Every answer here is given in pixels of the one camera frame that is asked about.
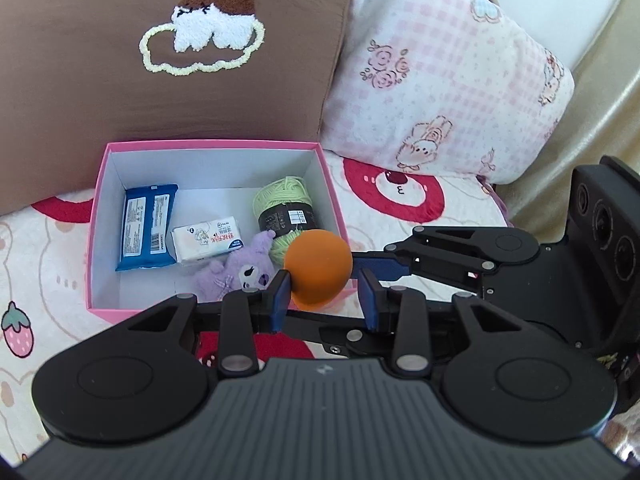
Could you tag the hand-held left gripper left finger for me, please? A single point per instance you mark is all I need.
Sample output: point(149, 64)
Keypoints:
point(280, 302)

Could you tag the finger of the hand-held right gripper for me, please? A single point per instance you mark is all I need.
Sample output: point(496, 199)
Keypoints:
point(385, 266)
point(320, 325)

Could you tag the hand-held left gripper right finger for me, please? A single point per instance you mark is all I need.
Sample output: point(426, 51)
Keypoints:
point(369, 300)

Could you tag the orange makeup sponge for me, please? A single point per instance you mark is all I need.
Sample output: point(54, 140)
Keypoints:
point(315, 265)

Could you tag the purple plush toy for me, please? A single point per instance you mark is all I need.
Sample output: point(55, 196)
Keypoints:
point(225, 275)

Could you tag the white tissue packet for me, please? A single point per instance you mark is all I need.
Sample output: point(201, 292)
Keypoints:
point(205, 240)

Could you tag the green yarn ball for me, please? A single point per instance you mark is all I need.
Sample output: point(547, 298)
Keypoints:
point(280, 195)

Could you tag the blue snack packet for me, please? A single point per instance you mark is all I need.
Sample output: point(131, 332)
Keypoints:
point(145, 230)

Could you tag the pink cardboard box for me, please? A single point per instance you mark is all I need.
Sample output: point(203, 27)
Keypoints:
point(200, 170)

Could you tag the beige padded headboard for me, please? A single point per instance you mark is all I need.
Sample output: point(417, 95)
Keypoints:
point(600, 110)

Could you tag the pink checked pillow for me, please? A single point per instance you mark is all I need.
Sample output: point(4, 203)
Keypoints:
point(425, 85)

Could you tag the printed bear blanket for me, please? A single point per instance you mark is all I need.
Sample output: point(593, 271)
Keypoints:
point(50, 260)

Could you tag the brown embroidered pillow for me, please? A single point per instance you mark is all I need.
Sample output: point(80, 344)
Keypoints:
point(75, 85)

